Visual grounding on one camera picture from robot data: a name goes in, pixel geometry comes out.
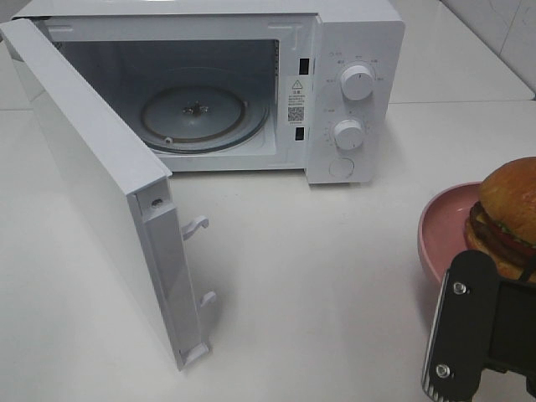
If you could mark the burger with sesame bun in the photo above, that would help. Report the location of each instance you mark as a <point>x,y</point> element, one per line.
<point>501,223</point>

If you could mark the white microwave door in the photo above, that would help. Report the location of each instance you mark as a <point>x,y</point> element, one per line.
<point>119,185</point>

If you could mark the round door release button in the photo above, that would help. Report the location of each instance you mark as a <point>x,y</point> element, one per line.
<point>341,168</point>

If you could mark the white microwave oven body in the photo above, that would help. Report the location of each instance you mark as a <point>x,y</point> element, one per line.
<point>293,62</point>

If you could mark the upper white power knob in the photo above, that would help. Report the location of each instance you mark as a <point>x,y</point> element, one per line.
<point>357,82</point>

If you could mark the lower white timer knob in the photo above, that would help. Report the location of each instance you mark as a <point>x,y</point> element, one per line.
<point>348,134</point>

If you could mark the glass microwave turntable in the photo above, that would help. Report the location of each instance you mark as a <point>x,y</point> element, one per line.
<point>195,119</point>

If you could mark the pink round plate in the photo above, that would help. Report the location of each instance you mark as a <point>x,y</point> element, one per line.
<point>441,229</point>

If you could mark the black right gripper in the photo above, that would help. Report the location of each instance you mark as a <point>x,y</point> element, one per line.
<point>510,328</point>

